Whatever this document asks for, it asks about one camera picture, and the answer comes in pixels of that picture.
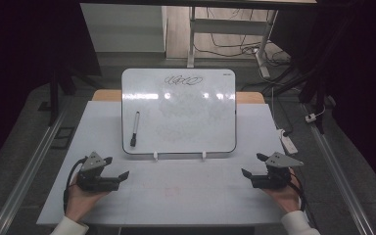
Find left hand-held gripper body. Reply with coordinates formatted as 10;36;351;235
75;151;121;193

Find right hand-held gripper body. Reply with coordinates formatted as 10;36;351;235
250;151;305;190

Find whiteboard marker with black cap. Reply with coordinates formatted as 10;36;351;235
129;111;141;148

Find white whiteboard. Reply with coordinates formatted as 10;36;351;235
120;68;238;162

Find person's right hand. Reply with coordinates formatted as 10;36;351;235
261;167;304;215

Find person's left hand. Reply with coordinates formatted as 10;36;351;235
64;175;111;223

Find black floor plate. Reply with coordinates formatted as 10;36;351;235
50;125;76;151

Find white table cover sheet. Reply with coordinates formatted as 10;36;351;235
36;100;309;227

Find wooden table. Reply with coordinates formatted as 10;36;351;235
92;89;266;105

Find black metal stand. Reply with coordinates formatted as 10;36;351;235
298;48;344;135
38;55;103;127

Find white cabinet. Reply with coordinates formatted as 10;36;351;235
79;3;168;54

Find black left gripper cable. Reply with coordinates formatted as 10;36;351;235
63;156;89;213

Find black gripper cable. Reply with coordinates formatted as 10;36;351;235
63;156;89;213
287;175;307;212

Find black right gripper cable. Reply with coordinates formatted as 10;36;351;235
287;175;307;212

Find metal floor rail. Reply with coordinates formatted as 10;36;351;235
301;103;376;235
0;106;71;235

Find black floor cables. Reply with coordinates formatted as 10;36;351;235
194;7;292;68

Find white desk frame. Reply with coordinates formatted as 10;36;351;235
186;6;279;79

